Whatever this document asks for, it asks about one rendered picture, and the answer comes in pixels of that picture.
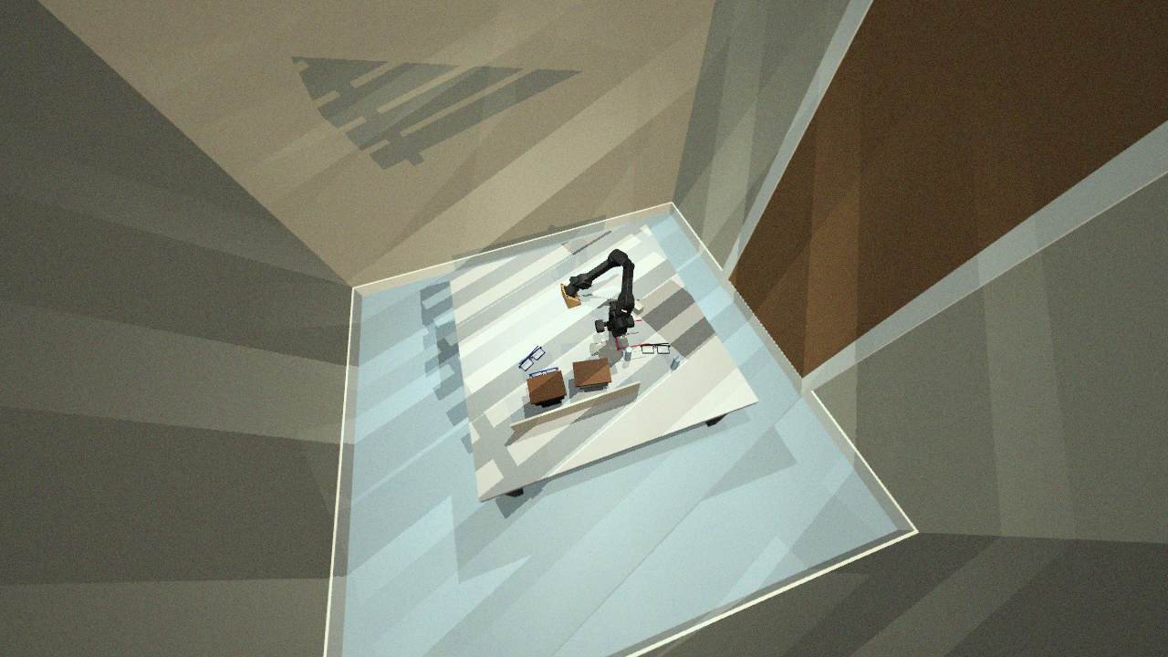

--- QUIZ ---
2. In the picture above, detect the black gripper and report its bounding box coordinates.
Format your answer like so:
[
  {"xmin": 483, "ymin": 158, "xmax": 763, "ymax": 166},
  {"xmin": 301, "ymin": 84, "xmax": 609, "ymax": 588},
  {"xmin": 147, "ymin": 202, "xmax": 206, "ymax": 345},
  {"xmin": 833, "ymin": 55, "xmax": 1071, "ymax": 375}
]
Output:
[{"xmin": 595, "ymin": 314, "xmax": 634, "ymax": 333}]

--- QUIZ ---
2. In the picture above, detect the beige flat panel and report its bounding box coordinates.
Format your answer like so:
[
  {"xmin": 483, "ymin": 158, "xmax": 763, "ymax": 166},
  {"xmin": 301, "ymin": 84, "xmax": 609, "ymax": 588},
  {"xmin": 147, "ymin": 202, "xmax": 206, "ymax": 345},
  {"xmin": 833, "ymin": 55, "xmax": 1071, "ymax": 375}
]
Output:
[{"xmin": 510, "ymin": 381, "xmax": 641, "ymax": 433}]

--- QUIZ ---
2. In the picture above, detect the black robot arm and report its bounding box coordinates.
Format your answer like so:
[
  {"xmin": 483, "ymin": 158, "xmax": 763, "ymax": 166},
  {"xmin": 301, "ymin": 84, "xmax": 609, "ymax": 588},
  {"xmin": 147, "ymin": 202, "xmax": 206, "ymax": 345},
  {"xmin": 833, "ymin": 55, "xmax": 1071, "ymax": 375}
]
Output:
[{"xmin": 564, "ymin": 249, "xmax": 635, "ymax": 338}]

